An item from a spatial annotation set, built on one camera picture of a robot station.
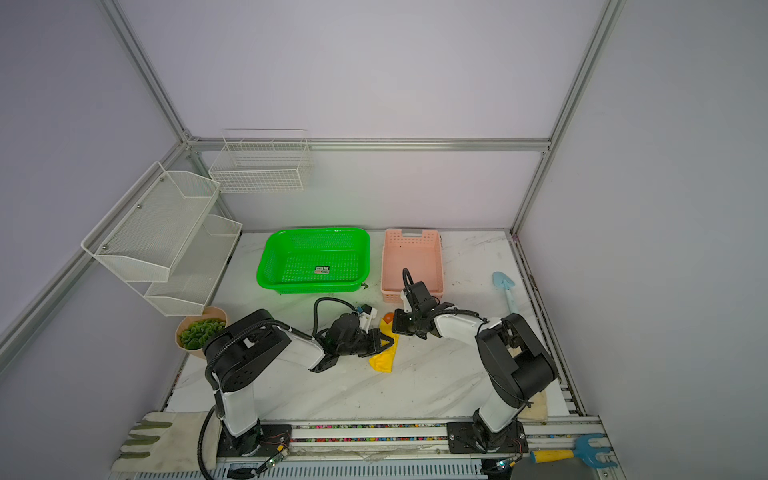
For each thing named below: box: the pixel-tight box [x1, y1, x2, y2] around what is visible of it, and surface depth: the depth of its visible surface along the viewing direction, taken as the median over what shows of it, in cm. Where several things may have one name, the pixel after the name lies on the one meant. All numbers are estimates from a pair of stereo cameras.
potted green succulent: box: [175, 306, 228, 359], surface depth 82 cm
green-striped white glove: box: [111, 411, 222, 472], surface depth 74 cm
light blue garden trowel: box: [492, 271, 518, 314], surface depth 106 cm
